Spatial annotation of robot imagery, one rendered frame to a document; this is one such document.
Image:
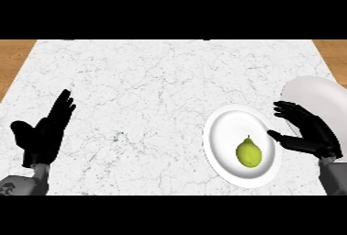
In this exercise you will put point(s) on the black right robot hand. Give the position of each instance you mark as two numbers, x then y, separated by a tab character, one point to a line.
310	131

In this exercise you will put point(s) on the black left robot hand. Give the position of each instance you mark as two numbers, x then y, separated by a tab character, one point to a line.
45	134

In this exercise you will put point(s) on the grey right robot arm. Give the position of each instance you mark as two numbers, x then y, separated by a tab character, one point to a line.
334	175

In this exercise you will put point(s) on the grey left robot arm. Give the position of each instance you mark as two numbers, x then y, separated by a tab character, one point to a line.
25	181

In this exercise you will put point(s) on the white plate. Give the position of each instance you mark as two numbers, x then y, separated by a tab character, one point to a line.
321	98
239	146

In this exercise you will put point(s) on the green pear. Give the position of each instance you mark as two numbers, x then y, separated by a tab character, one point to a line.
248	154

